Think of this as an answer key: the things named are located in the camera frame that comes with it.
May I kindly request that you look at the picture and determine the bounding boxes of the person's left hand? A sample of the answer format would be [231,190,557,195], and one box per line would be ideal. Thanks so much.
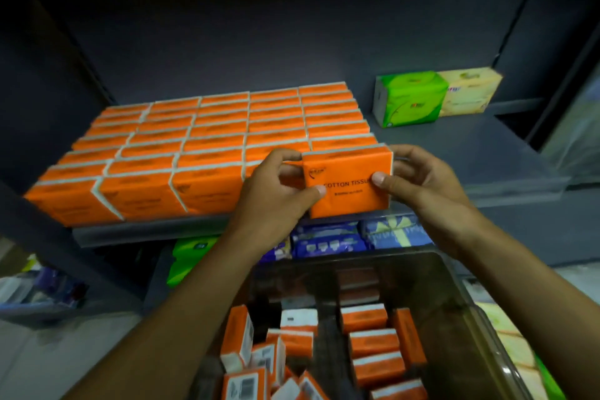
[228,147,327,257]

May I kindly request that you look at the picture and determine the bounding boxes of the person's right hand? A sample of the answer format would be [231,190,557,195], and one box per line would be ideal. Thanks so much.
[371,144,483,257]

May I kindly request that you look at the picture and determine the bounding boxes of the orange tissue packet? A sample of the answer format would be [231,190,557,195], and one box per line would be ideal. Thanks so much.
[302,145,393,219]

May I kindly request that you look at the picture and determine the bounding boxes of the person's left forearm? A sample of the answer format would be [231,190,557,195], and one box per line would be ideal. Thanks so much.
[61,233,265,400]

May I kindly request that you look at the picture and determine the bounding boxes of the person's right forearm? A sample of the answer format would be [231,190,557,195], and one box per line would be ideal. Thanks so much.
[447,217,600,400]

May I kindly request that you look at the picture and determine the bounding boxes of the blue wrapped pack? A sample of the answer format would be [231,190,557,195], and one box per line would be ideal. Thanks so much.
[291,222,369,259]
[361,214,434,250]

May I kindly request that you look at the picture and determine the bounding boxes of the grey metal shelf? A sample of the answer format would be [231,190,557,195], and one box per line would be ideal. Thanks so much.
[0,0,600,316]

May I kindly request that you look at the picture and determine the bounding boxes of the green tissue pack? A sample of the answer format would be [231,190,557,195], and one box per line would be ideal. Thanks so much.
[372,71,450,128]

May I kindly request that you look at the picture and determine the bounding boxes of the clear plastic bin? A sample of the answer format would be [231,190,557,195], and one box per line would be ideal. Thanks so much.
[187,247,535,400]

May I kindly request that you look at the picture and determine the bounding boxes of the green wrapped pack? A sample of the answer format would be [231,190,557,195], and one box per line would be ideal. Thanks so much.
[166,259,197,288]
[172,236,220,261]

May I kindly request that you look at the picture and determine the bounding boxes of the cream tissue pack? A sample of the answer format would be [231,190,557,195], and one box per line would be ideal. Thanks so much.
[438,67,503,118]

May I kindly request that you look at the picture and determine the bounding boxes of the rows of orange tissue packs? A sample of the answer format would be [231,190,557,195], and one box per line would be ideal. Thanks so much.
[24,81,378,228]

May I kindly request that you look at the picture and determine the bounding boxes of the pile of orange tissue packs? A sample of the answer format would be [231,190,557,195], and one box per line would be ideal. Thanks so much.
[220,268,429,400]

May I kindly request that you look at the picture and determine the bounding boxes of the stack of cream packs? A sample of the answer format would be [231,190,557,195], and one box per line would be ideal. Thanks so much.
[475,301,550,400]

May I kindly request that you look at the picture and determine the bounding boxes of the green plastic pack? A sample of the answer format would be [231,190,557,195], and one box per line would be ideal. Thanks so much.
[534,355,566,400]

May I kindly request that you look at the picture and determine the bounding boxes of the blue plastic wrapped goods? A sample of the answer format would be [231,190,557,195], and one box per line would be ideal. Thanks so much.
[0,266,88,317]

